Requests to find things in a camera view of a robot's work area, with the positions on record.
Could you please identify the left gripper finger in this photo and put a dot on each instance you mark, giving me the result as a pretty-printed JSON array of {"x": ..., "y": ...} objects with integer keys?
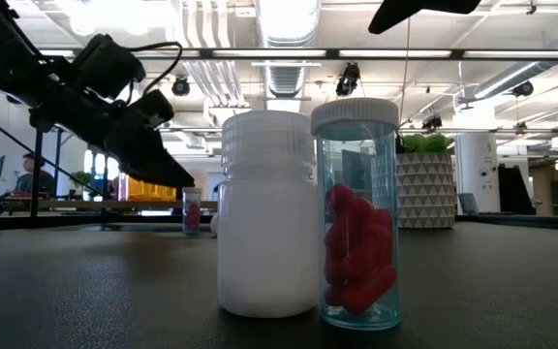
[{"x": 153, "y": 165}]

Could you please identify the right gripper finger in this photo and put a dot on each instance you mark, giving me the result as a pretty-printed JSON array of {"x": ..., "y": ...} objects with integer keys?
[{"x": 419, "y": 6}]

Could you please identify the small vial red pills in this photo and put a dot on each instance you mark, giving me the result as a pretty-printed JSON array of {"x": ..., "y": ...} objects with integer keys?
[{"x": 192, "y": 215}]

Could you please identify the large white plastic bottle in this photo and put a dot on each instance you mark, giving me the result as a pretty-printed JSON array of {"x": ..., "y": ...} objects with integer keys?
[{"x": 267, "y": 242}]

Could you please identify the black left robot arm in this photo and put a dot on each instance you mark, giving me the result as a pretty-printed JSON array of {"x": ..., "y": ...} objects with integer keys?
[{"x": 8, "y": 53}]

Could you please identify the small green background plant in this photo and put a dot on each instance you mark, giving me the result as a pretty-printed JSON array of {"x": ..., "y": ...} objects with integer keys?
[{"x": 81, "y": 179}]

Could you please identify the person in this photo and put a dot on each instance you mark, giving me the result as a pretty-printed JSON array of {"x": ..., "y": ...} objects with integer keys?
[{"x": 29, "y": 162}]

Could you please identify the black ceiling spotlight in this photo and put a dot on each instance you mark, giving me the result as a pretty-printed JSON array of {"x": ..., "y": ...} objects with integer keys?
[
  {"x": 431, "y": 122},
  {"x": 348, "y": 80},
  {"x": 522, "y": 88},
  {"x": 180, "y": 86}
]

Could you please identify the black overhead light bar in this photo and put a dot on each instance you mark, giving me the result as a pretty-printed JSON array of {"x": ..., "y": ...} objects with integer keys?
[{"x": 332, "y": 53}]

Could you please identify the black table mat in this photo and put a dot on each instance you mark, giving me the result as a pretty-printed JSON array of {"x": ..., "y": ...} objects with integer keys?
[{"x": 114, "y": 291}]

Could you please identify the white column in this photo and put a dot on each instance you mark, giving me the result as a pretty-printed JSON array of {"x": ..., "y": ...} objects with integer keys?
[{"x": 475, "y": 165}]

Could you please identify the succulent in patterned white pot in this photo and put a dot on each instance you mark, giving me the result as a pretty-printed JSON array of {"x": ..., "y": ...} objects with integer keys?
[{"x": 425, "y": 194}]

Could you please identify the office chair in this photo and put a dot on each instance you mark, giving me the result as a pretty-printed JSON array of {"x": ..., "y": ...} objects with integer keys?
[{"x": 468, "y": 203}]

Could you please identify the black partition panel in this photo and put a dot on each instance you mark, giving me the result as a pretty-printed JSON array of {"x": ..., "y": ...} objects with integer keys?
[{"x": 514, "y": 189}]

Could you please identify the tall blue vial red pills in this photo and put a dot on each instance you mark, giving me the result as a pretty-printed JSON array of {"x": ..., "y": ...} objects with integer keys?
[{"x": 356, "y": 242}]

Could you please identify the black shelf frame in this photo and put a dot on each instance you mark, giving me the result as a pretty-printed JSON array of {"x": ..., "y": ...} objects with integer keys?
[{"x": 35, "y": 184}]

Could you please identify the silver ceiling air duct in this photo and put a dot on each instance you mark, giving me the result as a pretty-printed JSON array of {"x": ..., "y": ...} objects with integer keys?
[{"x": 285, "y": 80}]

